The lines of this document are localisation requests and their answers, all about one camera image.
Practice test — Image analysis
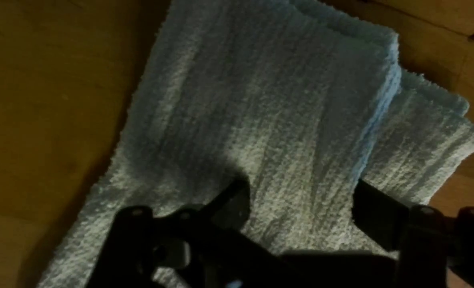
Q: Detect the white terry towel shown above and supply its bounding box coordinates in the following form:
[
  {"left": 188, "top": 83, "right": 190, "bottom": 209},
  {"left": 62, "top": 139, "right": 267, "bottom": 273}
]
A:
[{"left": 35, "top": 0, "right": 474, "bottom": 288}]

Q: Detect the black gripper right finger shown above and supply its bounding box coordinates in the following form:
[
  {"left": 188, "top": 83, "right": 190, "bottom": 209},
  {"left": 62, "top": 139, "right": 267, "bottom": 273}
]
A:
[{"left": 350, "top": 177, "right": 474, "bottom": 288}]

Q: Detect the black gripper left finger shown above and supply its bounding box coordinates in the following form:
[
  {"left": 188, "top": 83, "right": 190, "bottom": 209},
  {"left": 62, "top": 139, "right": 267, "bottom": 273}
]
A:
[{"left": 100, "top": 174, "right": 304, "bottom": 288}]

